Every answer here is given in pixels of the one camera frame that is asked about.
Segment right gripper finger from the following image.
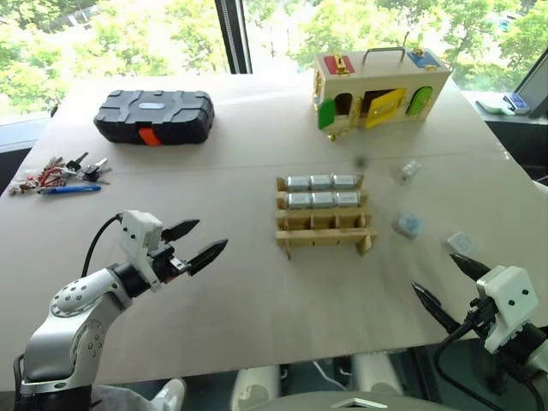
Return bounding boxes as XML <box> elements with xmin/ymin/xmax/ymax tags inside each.
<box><xmin>411</xmin><ymin>280</ymin><xmax>462</xmax><ymax>336</ymax></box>
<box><xmin>449</xmin><ymin>253</ymin><xmax>491</xmax><ymax>284</ymax></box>

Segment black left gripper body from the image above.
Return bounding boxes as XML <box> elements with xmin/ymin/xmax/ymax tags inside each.
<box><xmin>148</xmin><ymin>240</ymin><xmax>193</xmax><ymax>284</ymax></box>

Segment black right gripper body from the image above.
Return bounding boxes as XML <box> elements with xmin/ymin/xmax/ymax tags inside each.
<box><xmin>459</xmin><ymin>296</ymin><xmax>498</xmax><ymax>340</ymax></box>

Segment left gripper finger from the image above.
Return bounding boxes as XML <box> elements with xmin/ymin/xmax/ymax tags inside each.
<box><xmin>188</xmin><ymin>239</ymin><xmax>229</xmax><ymax>277</ymax></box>
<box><xmin>162</xmin><ymin>219</ymin><xmax>201</xmax><ymax>241</ymax></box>

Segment wooden rack tray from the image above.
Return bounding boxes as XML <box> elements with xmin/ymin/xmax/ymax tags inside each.
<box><xmin>274</xmin><ymin>172</ymin><xmax>379</xmax><ymax>260</ymax></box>

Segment small device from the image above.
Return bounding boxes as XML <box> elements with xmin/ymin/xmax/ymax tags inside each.
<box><xmin>502</xmin><ymin>94</ymin><xmax>533</xmax><ymax>116</ymax></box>

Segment wooden lock box, coloured doors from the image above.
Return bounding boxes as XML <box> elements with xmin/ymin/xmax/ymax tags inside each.
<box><xmin>313</xmin><ymin>45</ymin><xmax>453</xmax><ymax>141</ymax></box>

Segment small clear cube right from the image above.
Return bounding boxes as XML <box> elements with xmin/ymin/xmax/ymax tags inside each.
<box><xmin>446</xmin><ymin>231</ymin><xmax>479</xmax><ymax>259</ymax></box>

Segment small blue clear cube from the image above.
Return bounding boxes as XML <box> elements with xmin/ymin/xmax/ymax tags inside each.
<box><xmin>392</xmin><ymin>210</ymin><xmax>426</xmax><ymax>241</ymax></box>

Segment white rounded shape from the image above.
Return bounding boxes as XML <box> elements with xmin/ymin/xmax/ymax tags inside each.
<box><xmin>230</xmin><ymin>365</ymin><xmax>283</xmax><ymax>411</ymax></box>
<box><xmin>354</xmin><ymin>351</ymin><xmax>404</xmax><ymax>396</ymax></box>

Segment black-headed key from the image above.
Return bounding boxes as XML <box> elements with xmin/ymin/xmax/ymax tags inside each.
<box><xmin>63</xmin><ymin>151</ymin><xmax>90</xmax><ymax>171</ymax></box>
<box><xmin>80</xmin><ymin>158</ymin><xmax>110</xmax><ymax>177</ymax></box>

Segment small clear cube upper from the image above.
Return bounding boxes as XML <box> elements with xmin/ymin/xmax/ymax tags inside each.
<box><xmin>399</xmin><ymin>159</ymin><xmax>421</xmax><ymax>185</ymax></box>

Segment blue pen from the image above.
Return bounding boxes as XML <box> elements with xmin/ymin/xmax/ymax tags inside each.
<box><xmin>37</xmin><ymin>184</ymin><xmax>103</xmax><ymax>195</ymax></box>

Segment black case with orange latch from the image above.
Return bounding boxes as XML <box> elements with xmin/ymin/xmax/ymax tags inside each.
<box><xmin>92</xmin><ymin>89</ymin><xmax>216</xmax><ymax>148</ymax></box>

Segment white sneaker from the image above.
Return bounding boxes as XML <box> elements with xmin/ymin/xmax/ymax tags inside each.
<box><xmin>151</xmin><ymin>378</ymin><xmax>188</xmax><ymax>411</ymax></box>

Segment white flat device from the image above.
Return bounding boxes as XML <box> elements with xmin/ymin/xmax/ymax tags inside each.
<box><xmin>475</xmin><ymin>98</ymin><xmax>515</xmax><ymax>115</ymax></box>

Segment white key tags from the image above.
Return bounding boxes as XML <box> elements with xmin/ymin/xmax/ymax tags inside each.
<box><xmin>7</xmin><ymin>176</ymin><xmax>39</xmax><ymax>197</ymax></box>

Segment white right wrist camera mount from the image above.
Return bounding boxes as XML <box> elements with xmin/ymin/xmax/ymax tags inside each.
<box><xmin>475</xmin><ymin>265</ymin><xmax>539</xmax><ymax>354</ymax></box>

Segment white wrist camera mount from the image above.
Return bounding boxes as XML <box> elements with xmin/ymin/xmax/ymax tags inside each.
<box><xmin>117</xmin><ymin>209</ymin><xmax>166</xmax><ymax>295</ymax></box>
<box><xmin>475</xmin><ymin>265</ymin><xmax>539</xmax><ymax>354</ymax></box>

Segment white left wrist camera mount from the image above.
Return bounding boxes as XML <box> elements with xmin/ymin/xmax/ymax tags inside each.
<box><xmin>117</xmin><ymin>209</ymin><xmax>166</xmax><ymax>295</ymax></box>

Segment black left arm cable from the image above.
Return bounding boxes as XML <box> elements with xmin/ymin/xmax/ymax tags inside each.
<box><xmin>80</xmin><ymin>215</ymin><xmax>125</xmax><ymax>278</ymax></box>

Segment white cable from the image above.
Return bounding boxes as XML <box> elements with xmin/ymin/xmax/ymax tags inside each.
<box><xmin>311</xmin><ymin>360</ymin><xmax>344</xmax><ymax>383</ymax></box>

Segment red key ring bundle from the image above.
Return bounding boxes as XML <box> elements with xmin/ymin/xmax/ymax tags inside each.
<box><xmin>24</xmin><ymin>165</ymin><xmax>66</xmax><ymax>190</ymax></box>

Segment black window frame post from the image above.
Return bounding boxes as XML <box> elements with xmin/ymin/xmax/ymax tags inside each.
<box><xmin>213</xmin><ymin>0</ymin><xmax>254</xmax><ymax>75</ymax></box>

